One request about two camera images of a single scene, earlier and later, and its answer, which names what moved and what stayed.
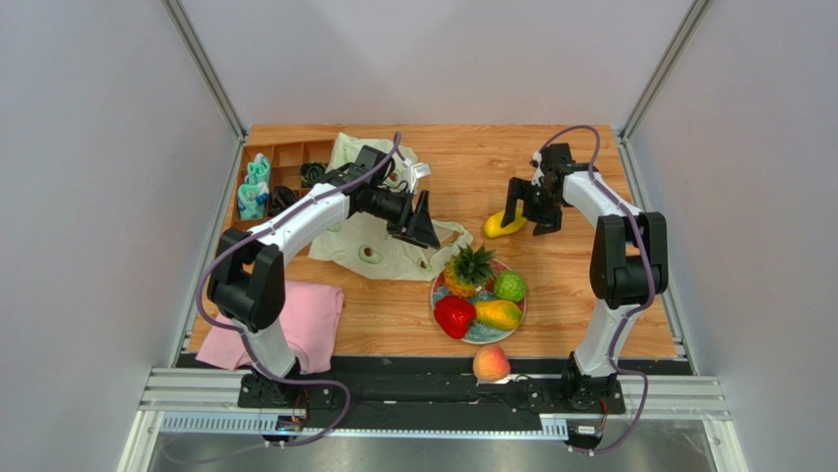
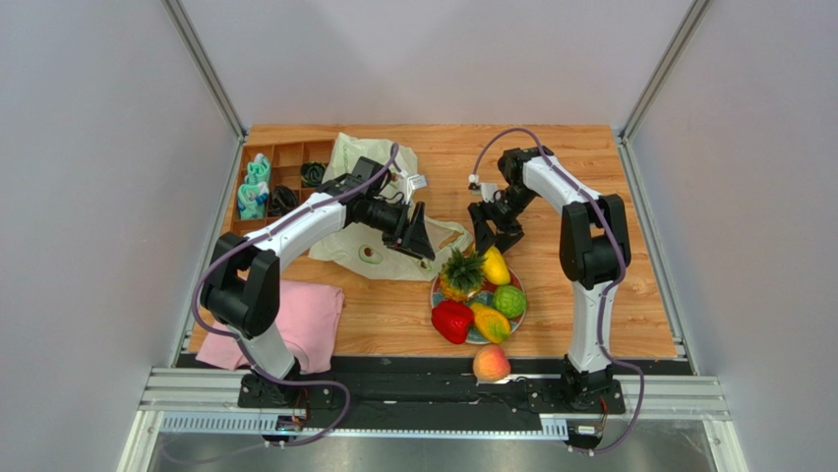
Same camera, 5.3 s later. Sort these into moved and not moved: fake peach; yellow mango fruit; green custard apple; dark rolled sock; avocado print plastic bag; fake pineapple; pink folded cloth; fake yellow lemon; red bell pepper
Moved: yellow mango fruit; fake yellow lemon; green custard apple
Not moved: fake peach; fake pineapple; pink folded cloth; avocado print plastic bag; dark rolled sock; red bell pepper
